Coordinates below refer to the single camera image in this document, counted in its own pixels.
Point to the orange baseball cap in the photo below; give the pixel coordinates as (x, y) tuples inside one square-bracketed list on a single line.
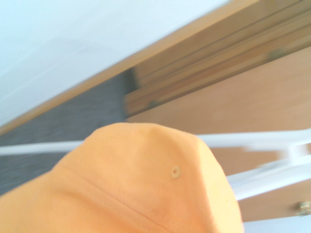
[(136, 187)]

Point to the wooden cabinet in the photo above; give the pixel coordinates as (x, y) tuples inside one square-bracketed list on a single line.
[(218, 92)]

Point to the metal cabinet knob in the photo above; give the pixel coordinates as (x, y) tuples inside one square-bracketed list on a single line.
[(303, 208)]

